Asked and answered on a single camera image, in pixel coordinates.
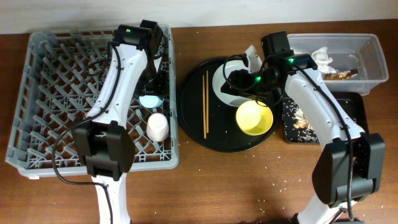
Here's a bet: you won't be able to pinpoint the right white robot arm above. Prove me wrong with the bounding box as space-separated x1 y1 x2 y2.
213 31 386 223

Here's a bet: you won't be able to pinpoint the black rectangular bin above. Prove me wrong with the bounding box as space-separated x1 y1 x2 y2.
282 91 369 144

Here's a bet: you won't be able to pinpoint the light blue plastic cup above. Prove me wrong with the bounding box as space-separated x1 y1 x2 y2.
139 95 164 109

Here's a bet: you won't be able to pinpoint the gold foil wrapper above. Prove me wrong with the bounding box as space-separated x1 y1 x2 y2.
323 70 358 80

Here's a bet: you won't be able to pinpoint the crumpled white tissue in bin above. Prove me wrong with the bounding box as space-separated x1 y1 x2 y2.
311 47 336 74

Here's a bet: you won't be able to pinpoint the wooden chopstick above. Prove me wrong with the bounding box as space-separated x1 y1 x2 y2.
202 76 207 139
205 70 209 134

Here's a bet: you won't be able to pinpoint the food scraps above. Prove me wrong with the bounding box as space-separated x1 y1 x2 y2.
294 108 313 130

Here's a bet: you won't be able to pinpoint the grey dishwasher rack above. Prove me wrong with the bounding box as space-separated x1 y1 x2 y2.
6 26 179 179

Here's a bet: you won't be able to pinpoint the clear plastic bin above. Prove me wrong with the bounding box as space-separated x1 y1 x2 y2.
287 34 389 95

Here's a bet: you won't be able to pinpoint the yellow plastic bowl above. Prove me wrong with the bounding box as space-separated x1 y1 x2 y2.
236 100 274 136

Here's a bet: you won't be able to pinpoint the round black tray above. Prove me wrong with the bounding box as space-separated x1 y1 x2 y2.
177 57 282 152

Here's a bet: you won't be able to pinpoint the pink plastic cup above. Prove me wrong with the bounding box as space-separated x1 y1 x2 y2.
146 113 169 142

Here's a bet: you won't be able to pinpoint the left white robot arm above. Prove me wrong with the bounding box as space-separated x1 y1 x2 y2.
66 20 168 223

